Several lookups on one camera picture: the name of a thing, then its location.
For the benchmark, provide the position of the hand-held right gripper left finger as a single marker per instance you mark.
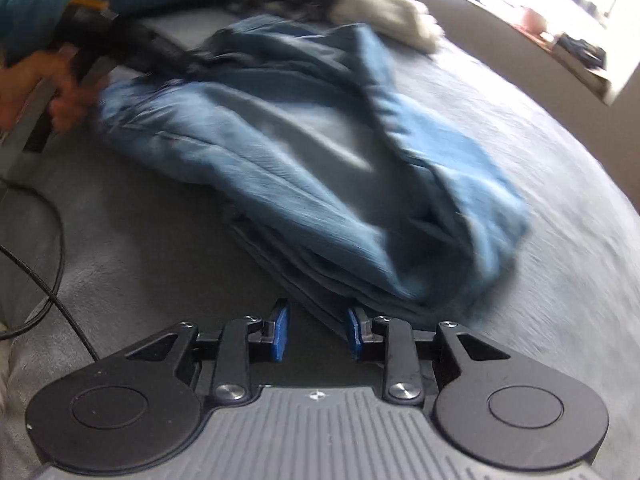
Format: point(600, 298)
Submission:
point(280, 332)

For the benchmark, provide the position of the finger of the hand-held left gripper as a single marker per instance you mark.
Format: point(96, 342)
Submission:
point(165, 47)

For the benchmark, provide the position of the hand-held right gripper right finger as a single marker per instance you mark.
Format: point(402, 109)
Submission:
point(356, 335)

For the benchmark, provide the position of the blue denim jeans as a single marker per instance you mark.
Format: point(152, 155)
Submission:
point(300, 160)

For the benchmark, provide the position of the person's left hand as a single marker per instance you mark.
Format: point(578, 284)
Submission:
point(17, 90)

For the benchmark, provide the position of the white knitted garment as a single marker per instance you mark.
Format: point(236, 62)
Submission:
point(390, 15)

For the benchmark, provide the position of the grey bed blanket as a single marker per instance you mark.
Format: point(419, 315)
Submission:
point(550, 185)

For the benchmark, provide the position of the dark crumpled cloth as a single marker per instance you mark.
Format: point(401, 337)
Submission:
point(580, 50)

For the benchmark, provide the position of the pink pot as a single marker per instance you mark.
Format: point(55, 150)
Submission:
point(532, 17)

